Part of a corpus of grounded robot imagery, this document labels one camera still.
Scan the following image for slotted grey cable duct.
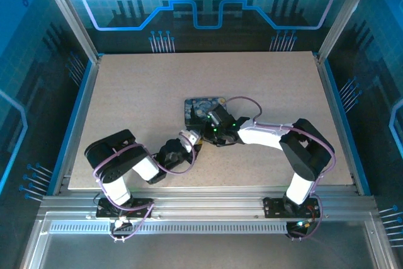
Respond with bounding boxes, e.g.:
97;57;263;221
50;222;289;236

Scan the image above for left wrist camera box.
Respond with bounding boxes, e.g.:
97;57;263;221
178;129;200;152

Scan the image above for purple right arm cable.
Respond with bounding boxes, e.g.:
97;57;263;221
225;96;336;242

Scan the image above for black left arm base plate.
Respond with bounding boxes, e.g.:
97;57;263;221
95;197;154;219

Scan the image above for starry night print tin box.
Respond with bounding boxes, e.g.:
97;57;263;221
183;96;227;127

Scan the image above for metal lower tray frame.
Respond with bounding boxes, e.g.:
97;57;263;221
21;212;398;269

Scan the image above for black controller with green light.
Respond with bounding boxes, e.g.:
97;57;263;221
287;218;311;239

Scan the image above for aluminium frame post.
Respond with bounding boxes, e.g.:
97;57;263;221
35;0;102;62
317;0;380;62

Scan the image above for aluminium side rail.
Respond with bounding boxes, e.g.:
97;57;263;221
52;57;102;195
314;55;363;195

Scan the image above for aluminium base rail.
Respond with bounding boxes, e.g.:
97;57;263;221
37;186;378;221

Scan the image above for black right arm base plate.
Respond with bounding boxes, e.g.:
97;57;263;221
261;195;322;219

